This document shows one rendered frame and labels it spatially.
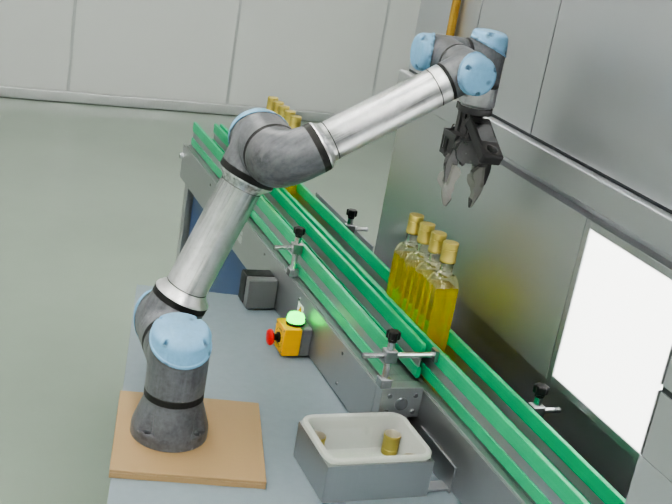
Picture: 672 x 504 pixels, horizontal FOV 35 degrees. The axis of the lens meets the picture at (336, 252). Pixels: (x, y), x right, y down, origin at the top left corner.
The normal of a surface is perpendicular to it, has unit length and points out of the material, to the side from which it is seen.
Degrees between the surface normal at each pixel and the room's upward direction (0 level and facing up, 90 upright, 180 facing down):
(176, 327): 9
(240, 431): 2
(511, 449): 90
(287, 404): 0
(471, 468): 90
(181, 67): 90
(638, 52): 90
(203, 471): 2
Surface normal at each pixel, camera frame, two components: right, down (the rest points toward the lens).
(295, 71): 0.35, 0.36
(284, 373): 0.16, -0.93
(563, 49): -0.92, -0.03
